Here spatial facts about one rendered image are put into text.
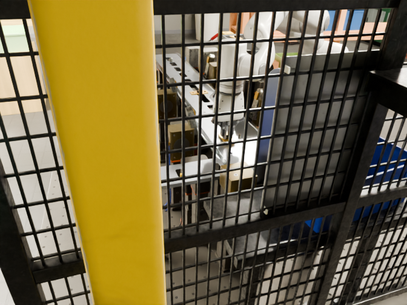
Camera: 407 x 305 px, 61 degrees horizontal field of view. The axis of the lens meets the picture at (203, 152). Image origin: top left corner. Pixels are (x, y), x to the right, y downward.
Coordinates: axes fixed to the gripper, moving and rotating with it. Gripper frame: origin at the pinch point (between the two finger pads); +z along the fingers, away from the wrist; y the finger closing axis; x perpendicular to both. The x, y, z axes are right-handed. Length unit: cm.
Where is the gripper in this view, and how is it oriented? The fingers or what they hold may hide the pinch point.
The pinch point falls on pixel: (227, 132)
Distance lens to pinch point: 122.7
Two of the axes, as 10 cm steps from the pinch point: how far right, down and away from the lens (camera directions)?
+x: 3.2, 4.9, -8.1
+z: -0.3, 8.6, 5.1
